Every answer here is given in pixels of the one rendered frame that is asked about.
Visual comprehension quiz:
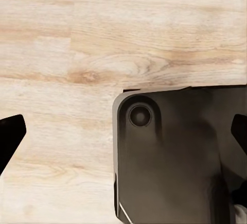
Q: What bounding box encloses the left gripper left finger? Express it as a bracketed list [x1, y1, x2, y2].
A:
[0, 114, 27, 175]

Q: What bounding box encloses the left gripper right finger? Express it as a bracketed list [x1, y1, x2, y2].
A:
[231, 114, 247, 155]

